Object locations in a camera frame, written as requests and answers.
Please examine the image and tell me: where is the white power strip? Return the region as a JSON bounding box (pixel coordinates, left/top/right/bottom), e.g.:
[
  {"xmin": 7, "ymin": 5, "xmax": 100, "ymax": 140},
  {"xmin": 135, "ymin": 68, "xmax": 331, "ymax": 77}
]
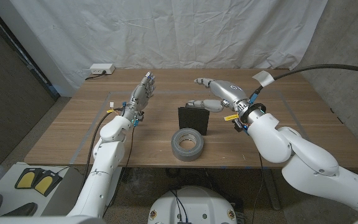
[{"xmin": 89, "ymin": 63, "xmax": 116, "ymax": 75}]

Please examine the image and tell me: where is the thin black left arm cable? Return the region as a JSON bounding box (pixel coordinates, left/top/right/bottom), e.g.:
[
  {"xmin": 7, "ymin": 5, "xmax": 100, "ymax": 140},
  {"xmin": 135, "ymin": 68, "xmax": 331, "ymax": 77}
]
[{"xmin": 101, "ymin": 124, "xmax": 137, "ymax": 218}]

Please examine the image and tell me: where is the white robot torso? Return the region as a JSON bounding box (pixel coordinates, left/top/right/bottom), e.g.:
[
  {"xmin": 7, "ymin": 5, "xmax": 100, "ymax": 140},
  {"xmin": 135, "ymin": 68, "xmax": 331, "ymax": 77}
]
[{"xmin": 147, "ymin": 185, "xmax": 238, "ymax": 224}]

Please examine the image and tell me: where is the black box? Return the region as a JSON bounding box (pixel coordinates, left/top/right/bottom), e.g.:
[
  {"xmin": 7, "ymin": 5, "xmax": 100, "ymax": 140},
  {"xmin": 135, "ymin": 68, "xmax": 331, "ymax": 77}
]
[{"xmin": 178, "ymin": 103, "xmax": 211, "ymax": 136}]

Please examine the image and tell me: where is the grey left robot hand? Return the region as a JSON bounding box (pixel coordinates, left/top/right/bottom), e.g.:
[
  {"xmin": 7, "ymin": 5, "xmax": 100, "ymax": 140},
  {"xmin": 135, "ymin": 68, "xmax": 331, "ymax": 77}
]
[{"xmin": 123, "ymin": 71, "xmax": 157, "ymax": 121}]

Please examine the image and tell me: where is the white floor board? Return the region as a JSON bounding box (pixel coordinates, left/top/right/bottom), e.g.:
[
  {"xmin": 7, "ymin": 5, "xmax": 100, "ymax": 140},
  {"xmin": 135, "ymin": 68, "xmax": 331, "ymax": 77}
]
[{"xmin": 0, "ymin": 161, "xmax": 74, "ymax": 217}]

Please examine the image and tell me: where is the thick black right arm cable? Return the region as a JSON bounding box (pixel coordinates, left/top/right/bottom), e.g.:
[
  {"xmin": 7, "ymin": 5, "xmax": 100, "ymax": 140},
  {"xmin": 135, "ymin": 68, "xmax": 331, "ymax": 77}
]
[{"xmin": 249, "ymin": 63, "xmax": 358, "ymax": 103}]

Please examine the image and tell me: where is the black power cord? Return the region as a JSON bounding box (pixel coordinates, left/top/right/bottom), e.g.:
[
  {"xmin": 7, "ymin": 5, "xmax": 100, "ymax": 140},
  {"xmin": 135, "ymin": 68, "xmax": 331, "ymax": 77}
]
[{"xmin": 84, "ymin": 70, "xmax": 108, "ymax": 81}]

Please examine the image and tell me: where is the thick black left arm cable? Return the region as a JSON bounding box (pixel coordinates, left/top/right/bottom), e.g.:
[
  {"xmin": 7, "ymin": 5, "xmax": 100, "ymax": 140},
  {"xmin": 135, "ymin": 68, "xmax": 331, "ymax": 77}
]
[{"xmin": 84, "ymin": 107, "xmax": 126, "ymax": 187}]

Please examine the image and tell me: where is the dark door panel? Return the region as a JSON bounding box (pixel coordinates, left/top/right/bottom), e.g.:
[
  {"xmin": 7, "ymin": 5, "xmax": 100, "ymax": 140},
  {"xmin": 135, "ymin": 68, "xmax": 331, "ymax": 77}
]
[{"xmin": 0, "ymin": 2, "xmax": 60, "ymax": 166}]

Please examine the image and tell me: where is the white backdrop cloth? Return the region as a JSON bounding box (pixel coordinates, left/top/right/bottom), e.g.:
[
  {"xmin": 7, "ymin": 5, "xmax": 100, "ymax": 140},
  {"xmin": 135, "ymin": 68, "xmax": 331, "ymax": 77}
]
[{"xmin": 9, "ymin": 0, "xmax": 329, "ymax": 97}]

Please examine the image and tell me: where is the yellow foot pedal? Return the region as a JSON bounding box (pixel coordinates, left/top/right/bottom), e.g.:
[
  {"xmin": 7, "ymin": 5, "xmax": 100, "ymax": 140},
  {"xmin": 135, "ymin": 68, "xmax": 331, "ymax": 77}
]
[
  {"xmin": 32, "ymin": 169, "xmax": 63, "ymax": 197},
  {"xmin": 14, "ymin": 167, "xmax": 43, "ymax": 190}
]

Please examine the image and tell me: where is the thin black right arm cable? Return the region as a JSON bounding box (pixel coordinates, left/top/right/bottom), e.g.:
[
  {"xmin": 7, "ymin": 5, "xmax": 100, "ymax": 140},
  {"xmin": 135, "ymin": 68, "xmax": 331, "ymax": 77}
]
[{"xmin": 250, "ymin": 152, "xmax": 264, "ymax": 224}]

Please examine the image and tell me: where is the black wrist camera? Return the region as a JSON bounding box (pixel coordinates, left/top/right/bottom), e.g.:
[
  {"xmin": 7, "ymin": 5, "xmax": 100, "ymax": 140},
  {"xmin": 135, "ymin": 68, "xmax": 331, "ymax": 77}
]
[
  {"xmin": 233, "ymin": 118, "xmax": 250, "ymax": 134},
  {"xmin": 134, "ymin": 111, "xmax": 145, "ymax": 127}
]

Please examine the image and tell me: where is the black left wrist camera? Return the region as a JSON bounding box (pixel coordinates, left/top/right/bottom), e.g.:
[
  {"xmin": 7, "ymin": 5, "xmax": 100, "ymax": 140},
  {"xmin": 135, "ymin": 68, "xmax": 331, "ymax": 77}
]
[{"xmin": 134, "ymin": 111, "xmax": 145, "ymax": 127}]

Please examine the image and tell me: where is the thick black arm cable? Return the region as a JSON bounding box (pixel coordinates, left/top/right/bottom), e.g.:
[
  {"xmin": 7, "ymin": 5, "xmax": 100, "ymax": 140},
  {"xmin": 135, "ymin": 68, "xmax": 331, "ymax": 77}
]
[
  {"xmin": 249, "ymin": 63, "xmax": 358, "ymax": 103},
  {"xmin": 84, "ymin": 107, "xmax": 126, "ymax": 187}
]

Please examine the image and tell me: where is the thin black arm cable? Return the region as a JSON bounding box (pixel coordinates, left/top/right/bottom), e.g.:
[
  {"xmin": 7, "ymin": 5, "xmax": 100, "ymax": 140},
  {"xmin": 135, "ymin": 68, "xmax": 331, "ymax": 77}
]
[
  {"xmin": 101, "ymin": 124, "xmax": 137, "ymax": 218},
  {"xmin": 250, "ymin": 152, "xmax": 264, "ymax": 224}
]

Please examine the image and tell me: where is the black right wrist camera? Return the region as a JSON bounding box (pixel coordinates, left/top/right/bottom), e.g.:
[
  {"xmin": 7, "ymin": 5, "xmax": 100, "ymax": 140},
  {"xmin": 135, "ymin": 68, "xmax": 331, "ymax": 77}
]
[{"xmin": 233, "ymin": 118, "xmax": 250, "ymax": 134}]

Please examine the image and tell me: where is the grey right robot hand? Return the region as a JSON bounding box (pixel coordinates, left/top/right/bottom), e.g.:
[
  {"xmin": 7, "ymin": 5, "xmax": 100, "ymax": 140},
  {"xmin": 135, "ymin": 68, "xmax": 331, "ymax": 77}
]
[{"xmin": 186, "ymin": 77, "xmax": 252, "ymax": 113}]

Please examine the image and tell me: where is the grey duct tape roll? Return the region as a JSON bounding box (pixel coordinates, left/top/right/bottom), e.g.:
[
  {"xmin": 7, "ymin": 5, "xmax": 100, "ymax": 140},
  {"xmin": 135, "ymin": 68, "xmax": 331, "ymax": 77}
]
[{"xmin": 170, "ymin": 127, "xmax": 204, "ymax": 162}]

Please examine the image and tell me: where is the white tape cable flag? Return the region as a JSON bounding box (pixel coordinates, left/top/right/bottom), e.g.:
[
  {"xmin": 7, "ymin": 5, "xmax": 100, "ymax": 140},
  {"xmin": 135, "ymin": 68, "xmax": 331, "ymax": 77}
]
[{"xmin": 252, "ymin": 70, "xmax": 275, "ymax": 88}]

